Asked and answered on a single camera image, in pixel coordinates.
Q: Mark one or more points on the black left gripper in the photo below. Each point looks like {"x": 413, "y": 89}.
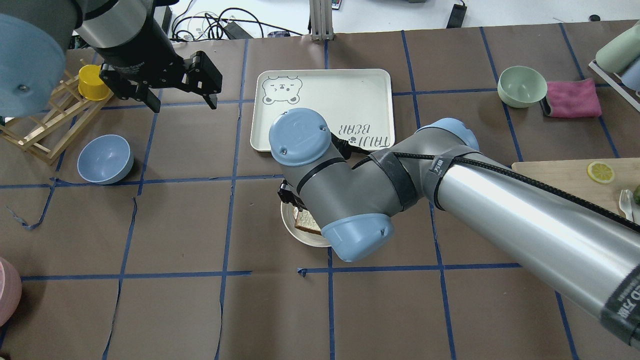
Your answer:
{"x": 141, "y": 59}

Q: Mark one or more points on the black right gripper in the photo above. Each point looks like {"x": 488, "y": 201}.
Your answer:
{"x": 286, "y": 194}

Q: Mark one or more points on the bread slice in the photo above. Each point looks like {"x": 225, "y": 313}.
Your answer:
{"x": 304, "y": 221}

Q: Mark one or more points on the white round plate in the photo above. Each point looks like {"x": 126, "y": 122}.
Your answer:
{"x": 315, "y": 241}

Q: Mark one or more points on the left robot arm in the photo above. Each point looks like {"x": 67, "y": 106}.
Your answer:
{"x": 35, "y": 35}

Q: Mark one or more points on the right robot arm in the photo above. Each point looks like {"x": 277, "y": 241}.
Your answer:
{"x": 584, "y": 251}

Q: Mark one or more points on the yellow cup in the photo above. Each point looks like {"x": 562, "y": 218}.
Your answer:
{"x": 90, "y": 83}

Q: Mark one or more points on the black power adapter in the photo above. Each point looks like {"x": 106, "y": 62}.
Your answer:
{"x": 233, "y": 31}

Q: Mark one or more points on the blue bowl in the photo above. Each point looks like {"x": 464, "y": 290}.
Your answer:
{"x": 105, "y": 160}

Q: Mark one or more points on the white bear tray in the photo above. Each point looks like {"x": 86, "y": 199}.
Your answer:
{"x": 357, "y": 104}

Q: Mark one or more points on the wooden cup rack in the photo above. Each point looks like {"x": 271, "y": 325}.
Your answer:
{"x": 66, "y": 105}

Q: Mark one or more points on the pink bowl with ice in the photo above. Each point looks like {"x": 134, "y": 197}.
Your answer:
{"x": 10, "y": 290}

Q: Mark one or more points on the green bowl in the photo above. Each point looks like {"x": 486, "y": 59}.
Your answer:
{"x": 521, "y": 87}

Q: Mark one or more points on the wooden cutting board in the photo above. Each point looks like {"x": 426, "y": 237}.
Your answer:
{"x": 572, "y": 177}

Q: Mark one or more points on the pink cloth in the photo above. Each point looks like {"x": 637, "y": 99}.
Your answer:
{"x": 571, "y": 99}

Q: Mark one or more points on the lemon slice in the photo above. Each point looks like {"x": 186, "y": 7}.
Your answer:
{"x": 600, "y": 172}

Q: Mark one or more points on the white plastic fork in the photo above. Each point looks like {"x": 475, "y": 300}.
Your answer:
{"x": 625, "y": 204}

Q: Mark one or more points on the green avocado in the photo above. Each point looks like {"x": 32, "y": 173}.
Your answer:
{"x": 635, "y": 195}

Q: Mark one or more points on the green cup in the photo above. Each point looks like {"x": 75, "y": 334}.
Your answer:
{"x": 620, "y": 52}

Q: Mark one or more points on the blue cup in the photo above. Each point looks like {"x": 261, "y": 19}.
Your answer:
{"x": 631, "y": 77}

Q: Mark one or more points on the aluminium frame post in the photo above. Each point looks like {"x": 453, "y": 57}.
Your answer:
{"x": 321, "y": 20}

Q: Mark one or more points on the white wire cup rack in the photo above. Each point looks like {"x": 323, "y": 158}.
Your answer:
{"x": 616, "y": 84}

